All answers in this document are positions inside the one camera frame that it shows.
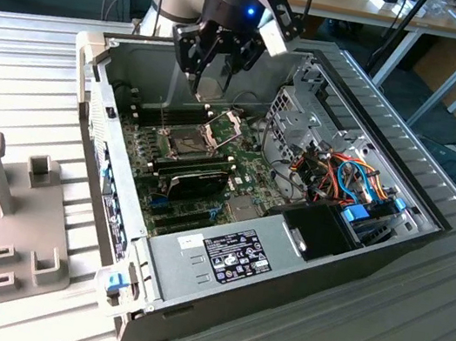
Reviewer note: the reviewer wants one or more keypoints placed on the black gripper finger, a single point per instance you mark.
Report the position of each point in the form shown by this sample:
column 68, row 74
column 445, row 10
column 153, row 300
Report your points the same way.
column 187, row 48
column 246, row 54

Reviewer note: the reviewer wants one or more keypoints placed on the silver CPU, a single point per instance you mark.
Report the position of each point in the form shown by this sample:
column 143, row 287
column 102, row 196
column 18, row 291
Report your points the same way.
column 210, row 90

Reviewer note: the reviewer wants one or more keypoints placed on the thin metal locking lever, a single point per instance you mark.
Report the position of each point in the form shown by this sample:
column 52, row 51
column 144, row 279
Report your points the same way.
column 164, row 115

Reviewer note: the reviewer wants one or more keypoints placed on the CPU socket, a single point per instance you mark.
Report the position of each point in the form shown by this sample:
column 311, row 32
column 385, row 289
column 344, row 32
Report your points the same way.
column 186, row 143

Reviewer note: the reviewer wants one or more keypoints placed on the metal drive cage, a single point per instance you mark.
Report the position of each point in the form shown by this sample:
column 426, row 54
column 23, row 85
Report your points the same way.
column 298, row 121

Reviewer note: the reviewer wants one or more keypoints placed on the green motherboard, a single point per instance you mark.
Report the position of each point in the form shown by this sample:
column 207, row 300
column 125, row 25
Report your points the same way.
column 242, row 162

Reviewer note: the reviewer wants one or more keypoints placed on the green RAM stick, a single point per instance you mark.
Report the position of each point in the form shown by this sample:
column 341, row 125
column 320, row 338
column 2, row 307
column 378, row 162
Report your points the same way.
column 192, row 165

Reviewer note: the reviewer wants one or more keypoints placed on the light wooden desk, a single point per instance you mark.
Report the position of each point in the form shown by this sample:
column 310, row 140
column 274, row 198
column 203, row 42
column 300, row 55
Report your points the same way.
column 362, row 9

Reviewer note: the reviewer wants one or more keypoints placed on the black graphics card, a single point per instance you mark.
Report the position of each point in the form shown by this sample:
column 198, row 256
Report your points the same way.
column 199, row 183

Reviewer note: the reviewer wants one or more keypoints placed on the small white box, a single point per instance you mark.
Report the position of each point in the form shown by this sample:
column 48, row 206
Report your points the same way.
column 379, row 0

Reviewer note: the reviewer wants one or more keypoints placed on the silver chipset heat sink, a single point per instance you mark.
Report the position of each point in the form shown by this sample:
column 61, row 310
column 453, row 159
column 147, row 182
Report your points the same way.
column 242, row 209

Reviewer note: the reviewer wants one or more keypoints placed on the black expansion slot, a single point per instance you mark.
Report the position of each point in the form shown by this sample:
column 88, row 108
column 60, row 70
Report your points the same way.
column 185, row 224
column 185, row 214

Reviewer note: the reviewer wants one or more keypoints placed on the black slanted pole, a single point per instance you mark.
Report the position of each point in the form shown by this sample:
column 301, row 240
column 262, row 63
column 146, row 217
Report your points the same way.
column 409, row 17

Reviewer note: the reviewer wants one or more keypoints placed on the blue disk carrier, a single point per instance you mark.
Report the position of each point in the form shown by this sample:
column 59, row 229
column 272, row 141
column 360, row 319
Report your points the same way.
column 355, row 213

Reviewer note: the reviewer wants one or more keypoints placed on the grey power supply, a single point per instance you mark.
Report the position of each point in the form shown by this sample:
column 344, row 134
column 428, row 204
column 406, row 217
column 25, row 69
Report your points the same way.
column 182, row 281

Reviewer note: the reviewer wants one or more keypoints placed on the open black PC case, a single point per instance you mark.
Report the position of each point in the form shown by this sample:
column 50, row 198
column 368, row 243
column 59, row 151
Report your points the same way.
column 323, row 284

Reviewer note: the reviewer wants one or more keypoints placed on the blue case latch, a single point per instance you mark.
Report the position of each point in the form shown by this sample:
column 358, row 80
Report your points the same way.
column 115, row 282

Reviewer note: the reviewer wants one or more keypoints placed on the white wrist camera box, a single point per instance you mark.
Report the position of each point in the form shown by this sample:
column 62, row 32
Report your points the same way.
column 274, row 39

